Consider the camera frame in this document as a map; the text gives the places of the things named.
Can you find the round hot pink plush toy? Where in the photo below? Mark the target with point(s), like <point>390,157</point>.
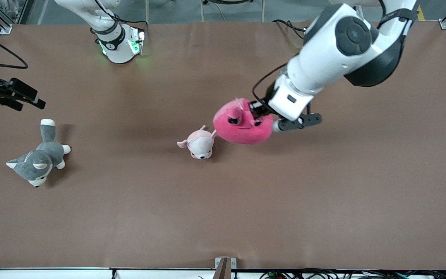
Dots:
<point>242,130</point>

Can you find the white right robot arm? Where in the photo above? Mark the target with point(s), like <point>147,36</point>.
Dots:
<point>116,44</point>

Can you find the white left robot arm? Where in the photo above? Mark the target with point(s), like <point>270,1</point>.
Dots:
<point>335,58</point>

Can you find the grey white husky plush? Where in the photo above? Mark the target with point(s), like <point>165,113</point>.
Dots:
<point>39,161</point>

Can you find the light pink pig plush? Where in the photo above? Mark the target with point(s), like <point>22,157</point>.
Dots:
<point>199,145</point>

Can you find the brown table cover sheet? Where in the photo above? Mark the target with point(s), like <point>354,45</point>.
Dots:
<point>223,209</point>

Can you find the metal table edge bracket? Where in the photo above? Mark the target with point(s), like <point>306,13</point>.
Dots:
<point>225,267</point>

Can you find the white table edge rail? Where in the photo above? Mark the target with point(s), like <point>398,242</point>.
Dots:
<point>45,273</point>

